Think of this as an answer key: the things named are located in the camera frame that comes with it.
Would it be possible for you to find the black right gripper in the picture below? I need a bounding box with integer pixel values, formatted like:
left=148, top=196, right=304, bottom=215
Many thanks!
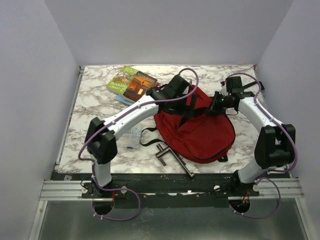
left=204, top=91, right=234, bottom=116

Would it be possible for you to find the red backpack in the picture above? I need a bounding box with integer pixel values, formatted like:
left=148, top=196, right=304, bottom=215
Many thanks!
left=144, top=85, right=236, bottom=164

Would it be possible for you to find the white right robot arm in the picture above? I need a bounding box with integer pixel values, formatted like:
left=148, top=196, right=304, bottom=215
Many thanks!
left=209, top=72, right=298, bottom=196

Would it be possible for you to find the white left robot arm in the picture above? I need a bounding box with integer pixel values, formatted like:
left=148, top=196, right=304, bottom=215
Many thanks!
left=82, top=74, right=196, bottom=198

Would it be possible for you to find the clear plastic bag of parts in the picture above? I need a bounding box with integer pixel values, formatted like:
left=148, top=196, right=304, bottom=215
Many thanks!
left=117, top=126, right=142, bottom=150

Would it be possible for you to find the dark metal T-shaped tool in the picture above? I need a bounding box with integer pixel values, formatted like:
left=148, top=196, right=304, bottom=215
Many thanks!
left=155, top=143, right=195, bottom=179

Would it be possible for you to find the dark brown novel book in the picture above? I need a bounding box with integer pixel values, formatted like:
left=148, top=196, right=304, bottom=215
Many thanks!
left=122, top=71, right=157, bottom=103

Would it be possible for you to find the light blue notebook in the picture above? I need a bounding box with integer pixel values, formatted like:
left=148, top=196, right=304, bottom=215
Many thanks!
left=115, top=94, right=132, bottom=105

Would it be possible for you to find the green treehouse book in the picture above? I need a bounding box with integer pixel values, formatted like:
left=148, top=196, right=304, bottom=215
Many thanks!
left=106, top=65, right=138, bottom=95

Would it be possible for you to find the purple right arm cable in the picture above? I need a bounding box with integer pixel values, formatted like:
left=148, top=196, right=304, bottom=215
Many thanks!
left=224, top=72, right=298, bottom=220

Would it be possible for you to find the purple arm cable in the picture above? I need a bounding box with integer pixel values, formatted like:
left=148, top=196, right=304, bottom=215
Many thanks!
left=224, top=72, right=298, bottom=220
left=77, top=67, right=200, bottom=221

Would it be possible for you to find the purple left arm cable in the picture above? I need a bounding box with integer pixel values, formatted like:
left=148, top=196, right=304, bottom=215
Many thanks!
left=77, top=67, right=200, bottom=221

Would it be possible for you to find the aluminium rail frame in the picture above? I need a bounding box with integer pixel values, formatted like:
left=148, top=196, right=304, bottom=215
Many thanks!
left=27, top=65, right=311, bottom=240

